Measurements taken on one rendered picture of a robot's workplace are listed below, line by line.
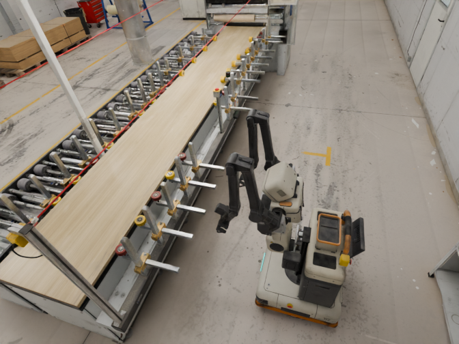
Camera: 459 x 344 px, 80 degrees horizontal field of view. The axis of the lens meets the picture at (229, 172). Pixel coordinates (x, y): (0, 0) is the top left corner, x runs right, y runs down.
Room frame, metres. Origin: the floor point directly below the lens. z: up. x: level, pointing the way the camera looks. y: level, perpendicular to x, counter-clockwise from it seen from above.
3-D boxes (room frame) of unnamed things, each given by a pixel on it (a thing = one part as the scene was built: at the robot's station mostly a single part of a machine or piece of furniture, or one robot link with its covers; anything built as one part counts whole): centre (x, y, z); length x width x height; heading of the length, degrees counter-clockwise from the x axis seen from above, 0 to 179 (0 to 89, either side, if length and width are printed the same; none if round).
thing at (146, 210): (1.18, 0.58, 0.90); 0.04 x 0.04 x 0.48; 69
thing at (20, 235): (0.67, 0.82, 1.20); 0.15 x 0.12 x 1.00; 159
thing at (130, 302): (2.98, -0.12, 0.67); 5.11 x 0.08 x 0.10; 159
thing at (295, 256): (1.06, -0.34, 0.68); 0.28 x 0.27 x 0.25; 159
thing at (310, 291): (1.02, -0.61, 0.59); 0.55 x 0.34 x 0.83; 159
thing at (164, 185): (1.41, 0.49, 0.88); 0.04 x 0.04 x 0.48; 69
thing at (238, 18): (5.67, -0.58, 1.05); 1.43 x 0.12 x 0.12; 69
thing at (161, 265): (0.96, 0.61, 0.80); 0.43 x 0.03 x 0.04; 69
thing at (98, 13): (10.63, 4.00, 0.41); 0.76 x 0.48 x 0.81; 166
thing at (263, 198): (1.16, -0.25, 0.99); 0.28 x 0.16 x 0.22; 159
